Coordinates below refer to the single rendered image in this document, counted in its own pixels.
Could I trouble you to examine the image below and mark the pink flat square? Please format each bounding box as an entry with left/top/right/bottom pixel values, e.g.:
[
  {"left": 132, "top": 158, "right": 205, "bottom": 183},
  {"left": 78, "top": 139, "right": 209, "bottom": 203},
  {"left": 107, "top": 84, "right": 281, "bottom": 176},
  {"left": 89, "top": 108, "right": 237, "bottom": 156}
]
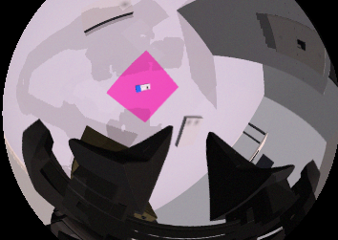
[{"left": 107, "top": 51, "right": 178, "bottom": 121}]

